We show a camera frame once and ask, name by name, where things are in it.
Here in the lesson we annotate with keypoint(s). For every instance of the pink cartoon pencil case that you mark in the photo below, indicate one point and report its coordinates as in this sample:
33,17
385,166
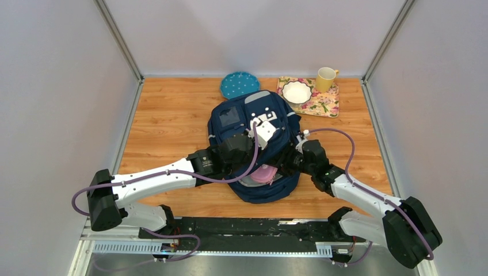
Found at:
263,175

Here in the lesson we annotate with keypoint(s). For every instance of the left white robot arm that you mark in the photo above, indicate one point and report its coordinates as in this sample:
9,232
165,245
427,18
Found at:
113,199

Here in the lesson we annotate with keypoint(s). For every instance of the navy blue student backpack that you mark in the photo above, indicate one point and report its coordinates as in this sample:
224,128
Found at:
234,116

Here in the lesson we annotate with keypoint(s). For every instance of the floral rectangular tray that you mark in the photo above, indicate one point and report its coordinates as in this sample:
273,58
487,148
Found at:
321,104

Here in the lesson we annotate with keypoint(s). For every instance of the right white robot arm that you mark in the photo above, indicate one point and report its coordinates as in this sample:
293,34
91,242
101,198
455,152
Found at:
403,226

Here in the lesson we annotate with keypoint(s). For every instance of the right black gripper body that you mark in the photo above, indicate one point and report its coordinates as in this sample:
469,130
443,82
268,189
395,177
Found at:
293,161

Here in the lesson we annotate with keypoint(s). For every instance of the yellow ceramic mug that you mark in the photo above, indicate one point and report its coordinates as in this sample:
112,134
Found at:
325,78

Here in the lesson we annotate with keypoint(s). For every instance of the blue polka dot plate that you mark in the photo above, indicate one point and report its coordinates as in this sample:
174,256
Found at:
238,83

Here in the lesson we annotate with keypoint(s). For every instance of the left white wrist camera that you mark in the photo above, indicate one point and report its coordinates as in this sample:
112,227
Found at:
263,131

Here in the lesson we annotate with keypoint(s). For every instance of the white scalloped bowl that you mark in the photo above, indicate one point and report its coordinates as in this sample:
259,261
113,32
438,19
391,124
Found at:
296,93

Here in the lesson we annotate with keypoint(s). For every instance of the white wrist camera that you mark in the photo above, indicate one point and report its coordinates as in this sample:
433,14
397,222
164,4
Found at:
302,138
263,131

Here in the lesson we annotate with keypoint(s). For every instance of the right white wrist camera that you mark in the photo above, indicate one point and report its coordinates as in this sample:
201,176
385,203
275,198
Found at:
302,138

